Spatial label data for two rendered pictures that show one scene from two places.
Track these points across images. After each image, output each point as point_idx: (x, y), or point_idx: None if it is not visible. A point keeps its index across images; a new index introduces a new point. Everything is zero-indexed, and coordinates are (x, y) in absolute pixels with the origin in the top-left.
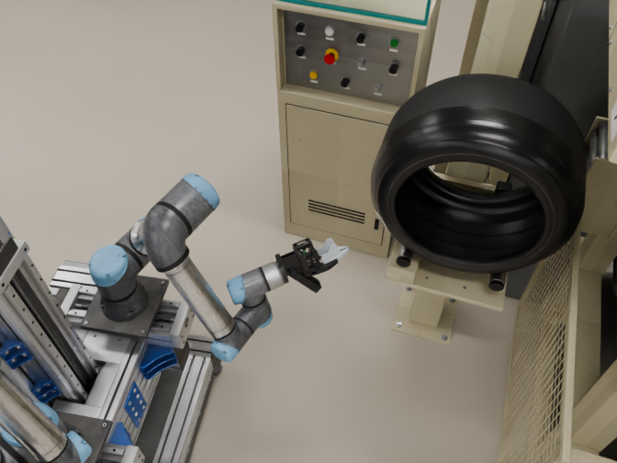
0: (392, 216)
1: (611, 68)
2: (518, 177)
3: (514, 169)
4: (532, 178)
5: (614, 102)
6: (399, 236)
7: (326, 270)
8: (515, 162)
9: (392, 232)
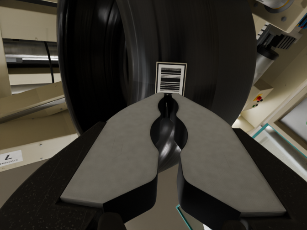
0: (133, 101)
1: (58, 141)
2: (66, 101)
3: (68, 108)
4: (64, 95)
5: (23, 150)
6: (140, 43)
7: (8, 207)
8: (69, 113)
9: (150, 54)
